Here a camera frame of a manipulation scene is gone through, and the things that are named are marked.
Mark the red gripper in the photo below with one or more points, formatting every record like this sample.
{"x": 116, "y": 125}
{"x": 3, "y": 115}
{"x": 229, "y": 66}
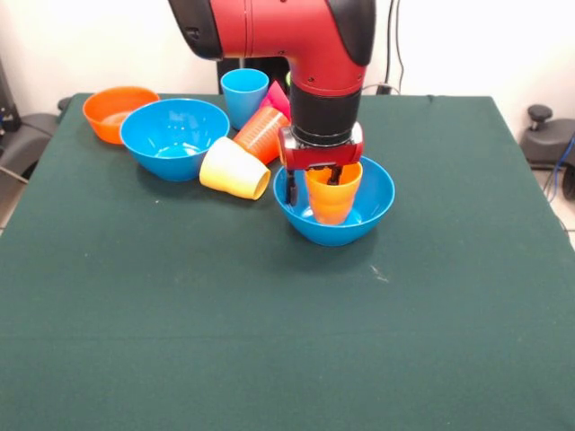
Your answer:
{"x": 323, "y": 157}

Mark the light orange cup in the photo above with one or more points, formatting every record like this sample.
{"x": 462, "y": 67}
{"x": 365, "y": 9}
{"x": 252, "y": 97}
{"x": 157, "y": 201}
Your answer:
{"x": 334, "y": 202}

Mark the large blue bowl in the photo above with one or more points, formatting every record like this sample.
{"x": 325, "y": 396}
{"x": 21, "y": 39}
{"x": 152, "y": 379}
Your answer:
{"x": 373, "y": 197}
{"x": 175, "y": 134}

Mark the yellow cup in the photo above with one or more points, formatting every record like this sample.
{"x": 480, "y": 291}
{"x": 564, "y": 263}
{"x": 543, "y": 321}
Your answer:
{"x": 233, "y": 173}

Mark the pink bowl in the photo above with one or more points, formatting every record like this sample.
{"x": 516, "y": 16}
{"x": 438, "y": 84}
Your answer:
{"x": 278, "y": 99}

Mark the orange bowl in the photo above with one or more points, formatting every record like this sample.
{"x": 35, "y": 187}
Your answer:
{"x": 108, "y": 112}

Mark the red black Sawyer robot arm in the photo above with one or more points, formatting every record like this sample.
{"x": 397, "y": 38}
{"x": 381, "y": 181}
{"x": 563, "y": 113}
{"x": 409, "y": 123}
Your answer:
{"x": 314, "y": 54}

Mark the blue cup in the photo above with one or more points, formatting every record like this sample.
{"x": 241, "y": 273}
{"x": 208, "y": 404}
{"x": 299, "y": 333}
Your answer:
{"x": 242, "y": 99}

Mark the dark green tablecloth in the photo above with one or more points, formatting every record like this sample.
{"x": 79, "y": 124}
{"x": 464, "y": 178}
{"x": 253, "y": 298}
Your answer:
{"x": 287, "y": 314}

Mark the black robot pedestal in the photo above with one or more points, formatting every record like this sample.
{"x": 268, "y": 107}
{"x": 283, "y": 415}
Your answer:
{"x": 251, "y": 67}

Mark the grey pedestal foot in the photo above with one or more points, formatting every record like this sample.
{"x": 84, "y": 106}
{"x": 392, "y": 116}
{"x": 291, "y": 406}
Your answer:
{"x": 27, "y": 134}
{"x": 552, "y": 139}

